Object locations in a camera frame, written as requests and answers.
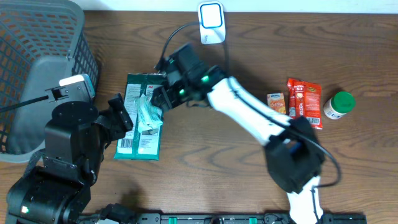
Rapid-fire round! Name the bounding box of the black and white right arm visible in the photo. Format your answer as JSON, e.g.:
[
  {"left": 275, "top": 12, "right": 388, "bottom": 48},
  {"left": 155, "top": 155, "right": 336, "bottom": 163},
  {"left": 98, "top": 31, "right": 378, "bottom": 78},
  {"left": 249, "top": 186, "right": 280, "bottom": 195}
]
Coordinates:
[{"left": 150, "top": 44, "right": 325, "bottom": 223}]

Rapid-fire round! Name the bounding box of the green 3M glove package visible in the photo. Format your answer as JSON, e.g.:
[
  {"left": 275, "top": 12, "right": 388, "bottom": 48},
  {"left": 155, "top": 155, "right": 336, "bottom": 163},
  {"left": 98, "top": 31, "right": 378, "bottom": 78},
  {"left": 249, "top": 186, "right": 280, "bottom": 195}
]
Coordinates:
[{"left": 114, "top": 74, "right": 165, "bottom": 161}]

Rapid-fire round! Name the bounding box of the orange Kleenex tissue pack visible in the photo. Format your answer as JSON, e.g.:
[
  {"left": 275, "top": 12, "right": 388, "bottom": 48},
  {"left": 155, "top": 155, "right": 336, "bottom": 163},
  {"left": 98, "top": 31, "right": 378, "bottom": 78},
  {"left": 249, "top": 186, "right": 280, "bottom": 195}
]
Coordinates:
[{"left": 267, "top": 93, "right": 286, "bottom": 114}]

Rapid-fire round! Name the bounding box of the grey plastic mesh basket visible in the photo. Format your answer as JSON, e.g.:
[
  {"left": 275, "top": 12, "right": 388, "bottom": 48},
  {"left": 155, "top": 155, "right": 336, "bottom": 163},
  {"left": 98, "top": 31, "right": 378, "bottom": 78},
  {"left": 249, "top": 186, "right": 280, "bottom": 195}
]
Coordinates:
[{"left": 1, "top": 1, "right": 99, "bottom": 163}]

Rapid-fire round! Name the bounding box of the green-lid white jar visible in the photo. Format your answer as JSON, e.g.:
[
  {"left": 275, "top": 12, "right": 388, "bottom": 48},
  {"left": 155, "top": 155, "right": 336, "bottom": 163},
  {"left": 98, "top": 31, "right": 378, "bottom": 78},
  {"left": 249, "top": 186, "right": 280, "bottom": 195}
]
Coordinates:
[{"left": 323, "top": 91, "right": 356, "bottom": 119}]

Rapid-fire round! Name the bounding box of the mint green wipe packet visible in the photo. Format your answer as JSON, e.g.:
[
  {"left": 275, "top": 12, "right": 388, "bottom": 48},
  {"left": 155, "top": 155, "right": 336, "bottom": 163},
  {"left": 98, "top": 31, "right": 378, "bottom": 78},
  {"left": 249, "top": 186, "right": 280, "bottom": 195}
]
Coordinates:
[{"left": 134, "top": 94, "right": 163, "bottom": 133}]

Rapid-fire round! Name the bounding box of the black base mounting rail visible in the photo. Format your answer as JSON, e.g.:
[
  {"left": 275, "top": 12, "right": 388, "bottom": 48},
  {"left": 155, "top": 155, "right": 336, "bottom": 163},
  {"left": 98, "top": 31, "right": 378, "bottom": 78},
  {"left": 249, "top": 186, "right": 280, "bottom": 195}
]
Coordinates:
[{"left": 80, "top": 212, "right": 368, "bottom": 224}]

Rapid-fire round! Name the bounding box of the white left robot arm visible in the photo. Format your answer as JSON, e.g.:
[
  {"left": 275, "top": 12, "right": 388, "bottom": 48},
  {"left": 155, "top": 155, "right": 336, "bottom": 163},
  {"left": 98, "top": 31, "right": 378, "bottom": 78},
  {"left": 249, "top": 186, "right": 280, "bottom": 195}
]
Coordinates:
[{"left": 6, "top": 94, "right": 133, "bottom": 223}]

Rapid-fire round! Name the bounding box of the red coffee stick sachet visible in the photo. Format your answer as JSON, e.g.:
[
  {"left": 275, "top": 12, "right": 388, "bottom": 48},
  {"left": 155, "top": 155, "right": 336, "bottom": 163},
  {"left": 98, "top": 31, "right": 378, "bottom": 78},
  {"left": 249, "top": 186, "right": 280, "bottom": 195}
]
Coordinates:
[{"left": 287, "top": 78, "right": 305, "bottom": 119}]

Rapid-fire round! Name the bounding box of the red snack packet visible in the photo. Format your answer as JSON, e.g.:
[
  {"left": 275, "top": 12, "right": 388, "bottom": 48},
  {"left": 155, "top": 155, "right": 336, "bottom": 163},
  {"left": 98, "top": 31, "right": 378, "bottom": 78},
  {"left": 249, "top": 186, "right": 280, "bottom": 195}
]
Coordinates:
[{"left": 300, "top": 80, "right": 323, "bottom": 129}]

